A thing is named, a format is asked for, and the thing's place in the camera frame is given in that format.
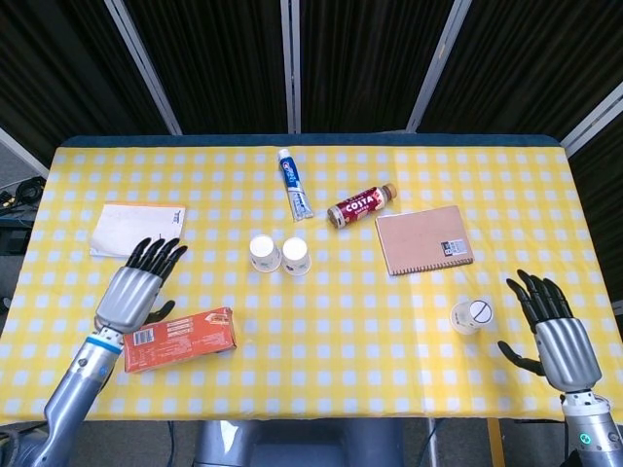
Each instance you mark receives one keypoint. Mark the blue white toothpaste tube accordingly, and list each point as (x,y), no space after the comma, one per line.
(294,187)

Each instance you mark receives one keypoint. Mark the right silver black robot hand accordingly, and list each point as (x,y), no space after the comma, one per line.
(567,348)

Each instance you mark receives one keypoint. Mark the white floral paper cup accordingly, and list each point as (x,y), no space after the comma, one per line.
(296,255)
(265,253)

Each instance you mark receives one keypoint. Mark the red Costa coffee bottle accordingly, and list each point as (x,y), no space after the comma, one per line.
(357,206)

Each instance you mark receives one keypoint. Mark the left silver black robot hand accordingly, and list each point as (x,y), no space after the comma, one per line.
(129,297)

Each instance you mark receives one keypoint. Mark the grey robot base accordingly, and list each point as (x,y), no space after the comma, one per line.
(302,445)

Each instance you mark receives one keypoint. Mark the yellow white checked tablecloth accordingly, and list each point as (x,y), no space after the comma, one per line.
(350,316)

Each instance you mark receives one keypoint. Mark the white paper pad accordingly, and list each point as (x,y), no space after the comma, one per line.
(126,226)

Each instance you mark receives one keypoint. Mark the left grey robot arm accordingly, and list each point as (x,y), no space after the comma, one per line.
(78,379)

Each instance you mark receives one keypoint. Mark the white partition frame post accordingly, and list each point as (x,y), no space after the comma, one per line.
(438,65)
(591,117)
(22,151)
(143,68)
(290,68)

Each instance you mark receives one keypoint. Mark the orange carton box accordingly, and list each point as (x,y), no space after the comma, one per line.
(180,340)

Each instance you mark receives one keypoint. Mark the small white lidded bottle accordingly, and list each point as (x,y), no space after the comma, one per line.
(469,318)

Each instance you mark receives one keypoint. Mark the brown spiral notebook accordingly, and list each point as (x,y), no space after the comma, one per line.
(421,238)

